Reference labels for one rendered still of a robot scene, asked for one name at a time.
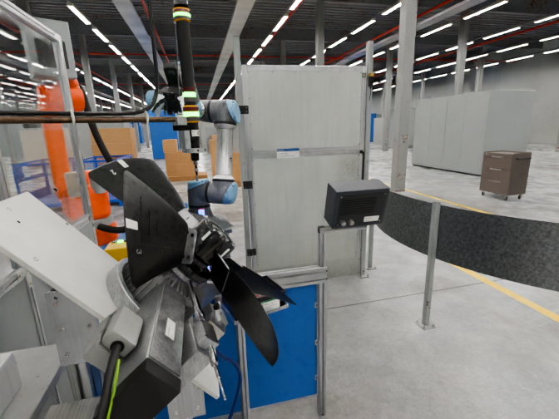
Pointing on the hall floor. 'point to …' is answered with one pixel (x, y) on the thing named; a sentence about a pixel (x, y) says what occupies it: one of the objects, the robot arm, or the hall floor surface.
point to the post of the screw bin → (243, 371)
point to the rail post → (322, 347)
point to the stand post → (85, 381)
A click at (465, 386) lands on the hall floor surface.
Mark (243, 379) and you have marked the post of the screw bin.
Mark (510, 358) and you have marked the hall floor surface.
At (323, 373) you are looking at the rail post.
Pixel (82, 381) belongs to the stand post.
